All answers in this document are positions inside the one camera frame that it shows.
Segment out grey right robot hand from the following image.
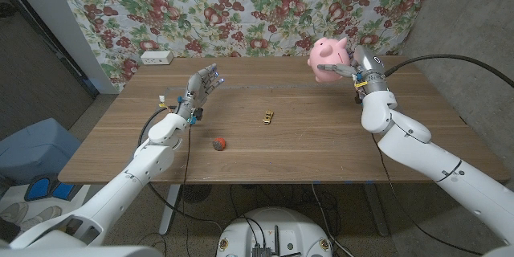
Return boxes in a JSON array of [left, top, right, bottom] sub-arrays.
[[316, 44, 389, 94]]

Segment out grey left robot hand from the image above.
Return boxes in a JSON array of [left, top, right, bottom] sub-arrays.
[[174, 63, 225, 120]]

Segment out pink plastic piggy bank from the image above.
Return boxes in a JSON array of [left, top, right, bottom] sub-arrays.
[[307, 36, 351, 84]]

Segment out white power strip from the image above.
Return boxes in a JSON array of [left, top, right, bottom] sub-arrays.
[[140, 50, 174, 66]]

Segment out fruit print backdrop cloth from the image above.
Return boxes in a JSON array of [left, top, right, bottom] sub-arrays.
[[51, 0, 441, 92]]

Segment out round black floor fan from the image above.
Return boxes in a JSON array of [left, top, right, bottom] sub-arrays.
[[180, 183, 213, 204]]

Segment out white table leg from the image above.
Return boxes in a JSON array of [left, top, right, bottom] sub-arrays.
[[158, 183, 182, 236]]

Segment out grey table leg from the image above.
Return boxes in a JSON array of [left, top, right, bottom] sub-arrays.
[[363, 183, 390, 237]]

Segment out white robot torso base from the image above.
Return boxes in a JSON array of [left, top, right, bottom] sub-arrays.
[[215, 206, 334, 257]]

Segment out blue-grey plastic bin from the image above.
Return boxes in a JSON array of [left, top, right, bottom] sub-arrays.
[[0, 117, 83, 186]]

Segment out blue and black foot pedal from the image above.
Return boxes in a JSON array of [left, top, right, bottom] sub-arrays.
[[23, 173, 77, 202]]

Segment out beige sneaker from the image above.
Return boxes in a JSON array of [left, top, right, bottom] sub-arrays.
[[19, 205, 63, 233], [0, 202, 31, 226]]

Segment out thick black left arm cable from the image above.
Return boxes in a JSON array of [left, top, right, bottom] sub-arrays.
[[137, 105, 224, 234]]

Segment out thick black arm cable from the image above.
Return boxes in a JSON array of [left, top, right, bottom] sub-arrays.
[[384, 54, 514, 88], [137, 105, 224, 234]]

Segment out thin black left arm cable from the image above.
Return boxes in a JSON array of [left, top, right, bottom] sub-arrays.
[[181, 124, 193, 257]]

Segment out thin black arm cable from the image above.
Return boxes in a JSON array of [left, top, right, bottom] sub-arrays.
[[371, 134, 483, 256], [181, 124, 193, 257]]

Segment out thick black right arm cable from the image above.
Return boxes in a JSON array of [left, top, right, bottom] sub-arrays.
[[384, 54, 514, 88]]

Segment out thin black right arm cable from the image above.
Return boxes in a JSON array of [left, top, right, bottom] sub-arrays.
[[371, 134, 483, 256]]

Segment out black floor cable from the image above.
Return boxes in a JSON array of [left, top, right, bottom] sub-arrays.
[[311, 182, 357, 257]]

